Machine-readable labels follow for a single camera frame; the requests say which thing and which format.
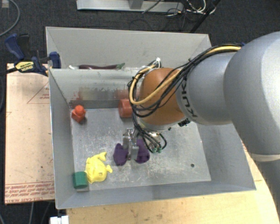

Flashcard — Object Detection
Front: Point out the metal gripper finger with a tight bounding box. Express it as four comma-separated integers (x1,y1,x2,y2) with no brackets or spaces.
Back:
130,144,140,161
122,134,132,160

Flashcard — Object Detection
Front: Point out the purple toy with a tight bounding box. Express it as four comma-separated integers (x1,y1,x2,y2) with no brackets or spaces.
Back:
113,139,151,167

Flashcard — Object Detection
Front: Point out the orange-red block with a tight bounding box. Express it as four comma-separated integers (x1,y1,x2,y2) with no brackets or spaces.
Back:
118,98,134,119

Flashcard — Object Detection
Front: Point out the grey metal bin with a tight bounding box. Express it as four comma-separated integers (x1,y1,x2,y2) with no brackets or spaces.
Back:
45,26,257,210

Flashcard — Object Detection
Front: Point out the yellow toy whale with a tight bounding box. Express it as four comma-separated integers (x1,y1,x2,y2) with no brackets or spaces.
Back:
84,151,113,184

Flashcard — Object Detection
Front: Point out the orange-red toy figure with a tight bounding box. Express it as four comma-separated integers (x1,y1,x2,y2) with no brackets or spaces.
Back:
71,105,87,123

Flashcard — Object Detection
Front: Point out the green block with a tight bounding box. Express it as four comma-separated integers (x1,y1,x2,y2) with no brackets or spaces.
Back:
72,171,89,189

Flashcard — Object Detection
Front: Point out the purple toy eggplant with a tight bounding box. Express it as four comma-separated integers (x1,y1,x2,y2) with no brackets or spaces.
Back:
77,63,126,70

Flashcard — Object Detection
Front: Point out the brown cardboard board red print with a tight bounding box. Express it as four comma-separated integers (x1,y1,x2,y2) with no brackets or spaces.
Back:
4,63,56,205

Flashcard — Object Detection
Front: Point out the black cylinder on white bracket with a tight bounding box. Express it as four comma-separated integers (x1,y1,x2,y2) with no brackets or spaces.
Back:
177,118,190,128

